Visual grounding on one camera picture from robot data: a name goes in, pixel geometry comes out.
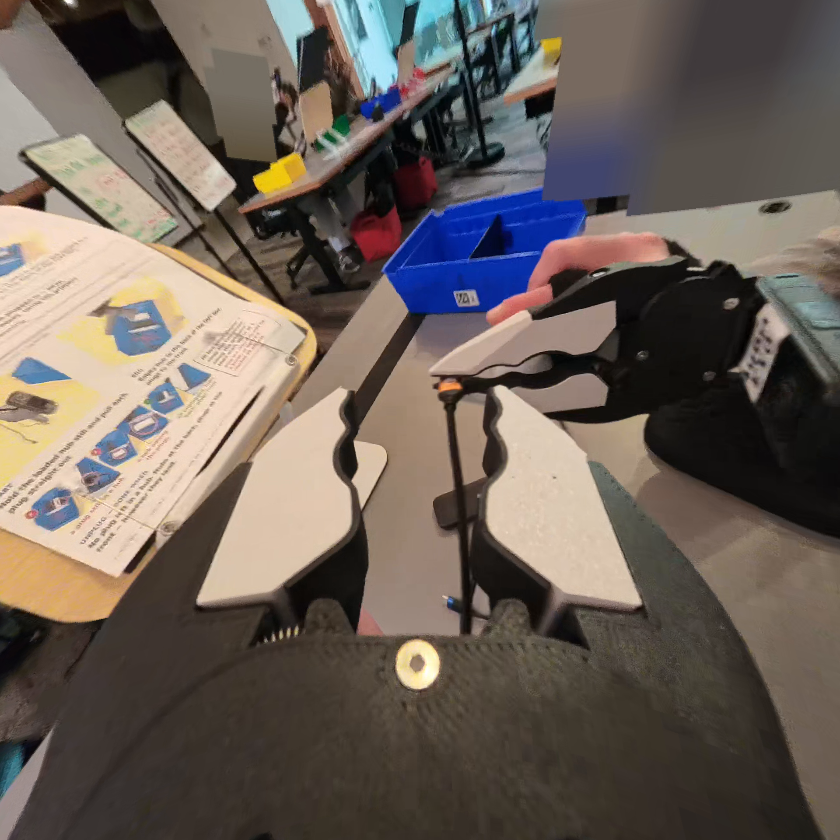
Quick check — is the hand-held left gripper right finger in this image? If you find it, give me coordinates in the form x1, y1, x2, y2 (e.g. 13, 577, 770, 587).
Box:
470, 385, 645, 637

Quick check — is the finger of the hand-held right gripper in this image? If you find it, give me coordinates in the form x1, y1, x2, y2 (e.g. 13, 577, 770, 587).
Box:
430, 302, 618, 382
529, 368, 620, 417

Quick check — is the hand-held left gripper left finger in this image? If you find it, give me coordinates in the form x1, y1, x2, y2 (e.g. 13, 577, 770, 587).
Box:
195, 388, 371, 634

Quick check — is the blue plastic bin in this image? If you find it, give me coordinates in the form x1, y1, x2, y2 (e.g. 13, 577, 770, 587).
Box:
384, 191, 589, 316

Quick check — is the slim black usb hub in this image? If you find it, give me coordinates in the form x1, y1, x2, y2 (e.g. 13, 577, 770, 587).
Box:
434, 479, 489, 532

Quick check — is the orange usb cable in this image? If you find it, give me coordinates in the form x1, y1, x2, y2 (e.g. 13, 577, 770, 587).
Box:
436, 378, 473, 634

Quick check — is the person's right hand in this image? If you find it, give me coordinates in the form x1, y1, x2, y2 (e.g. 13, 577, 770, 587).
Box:
486, 233, 673, 326

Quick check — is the black bin divider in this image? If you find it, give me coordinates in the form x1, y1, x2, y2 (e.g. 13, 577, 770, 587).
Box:
470, 217, 513, 259

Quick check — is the red plastic bin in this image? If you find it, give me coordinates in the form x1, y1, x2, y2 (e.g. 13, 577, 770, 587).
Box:
348, 204, 405, 263

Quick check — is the printed instruction sheet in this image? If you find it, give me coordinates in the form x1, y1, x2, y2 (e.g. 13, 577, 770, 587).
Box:
0, 230, 307, 576

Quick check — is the instruction sheet on stand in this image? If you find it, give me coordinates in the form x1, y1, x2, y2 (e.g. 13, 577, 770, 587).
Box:
0, 204, 319, 624

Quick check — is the wooden work table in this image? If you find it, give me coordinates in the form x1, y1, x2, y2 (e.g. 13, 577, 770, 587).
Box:
237, 73, 460, 283
502, 53, 563, 145

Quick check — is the yellow plastic bin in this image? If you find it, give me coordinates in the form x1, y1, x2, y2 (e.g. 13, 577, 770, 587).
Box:
252, 153, 309, 198

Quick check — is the white easel board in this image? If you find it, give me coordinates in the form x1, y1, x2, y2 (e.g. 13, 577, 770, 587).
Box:
125, 99, 240, 214
20, 132, 178, 246

